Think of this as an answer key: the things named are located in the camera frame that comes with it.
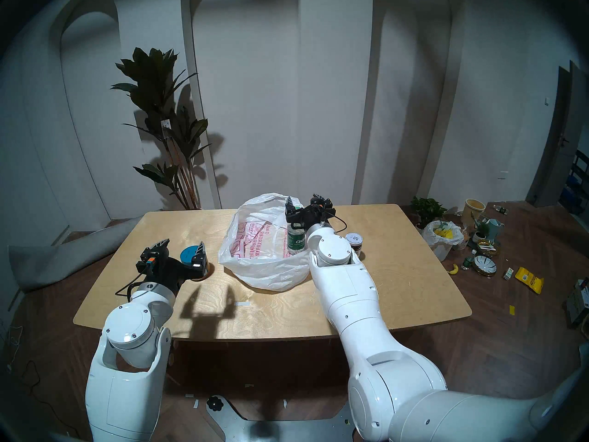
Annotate thin black floor cable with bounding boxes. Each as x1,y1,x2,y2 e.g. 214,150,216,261
0,317,79,439

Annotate tall dark leafy plant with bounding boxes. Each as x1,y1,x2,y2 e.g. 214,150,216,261
110,47,212,210

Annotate white plastic bag red print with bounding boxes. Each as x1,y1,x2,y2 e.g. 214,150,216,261
218,192,323,292

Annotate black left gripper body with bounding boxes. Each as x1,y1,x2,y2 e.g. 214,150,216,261
136,248,210,294

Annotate beige flower pot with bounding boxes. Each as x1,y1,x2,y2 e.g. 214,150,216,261
462,198,486,227

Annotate yellow snack packet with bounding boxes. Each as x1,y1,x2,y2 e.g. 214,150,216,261
514,267,544,294

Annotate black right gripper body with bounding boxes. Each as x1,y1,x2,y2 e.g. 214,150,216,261
294,203,337,230

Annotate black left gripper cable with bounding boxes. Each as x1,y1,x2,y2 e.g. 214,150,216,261
114,271,148,301

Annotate grey rolled mat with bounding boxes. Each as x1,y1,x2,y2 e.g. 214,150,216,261
8,215,143,293

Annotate white bin bag yellow contents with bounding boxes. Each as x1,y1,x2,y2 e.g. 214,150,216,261
422,220,465,262

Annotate dark grey door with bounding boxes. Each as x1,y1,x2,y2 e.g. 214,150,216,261
526,61,589,208

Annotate water bottle green label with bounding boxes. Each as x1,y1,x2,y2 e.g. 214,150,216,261
287,222,307,256

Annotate light wooden table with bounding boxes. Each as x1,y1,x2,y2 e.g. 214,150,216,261
73,204,473,343

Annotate dark shelf blue crates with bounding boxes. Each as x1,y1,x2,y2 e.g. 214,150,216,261
558,150,589,216

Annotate cardboard box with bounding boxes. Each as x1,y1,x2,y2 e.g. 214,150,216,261
565,278,589,329

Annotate small green bushy plant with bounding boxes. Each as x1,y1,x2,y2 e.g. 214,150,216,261
411,196,448,230

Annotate peanut butter jar blue lid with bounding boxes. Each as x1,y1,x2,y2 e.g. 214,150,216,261
179,245,210,281

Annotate grey metal robot base plate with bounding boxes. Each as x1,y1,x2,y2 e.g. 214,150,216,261
206,393,355,442

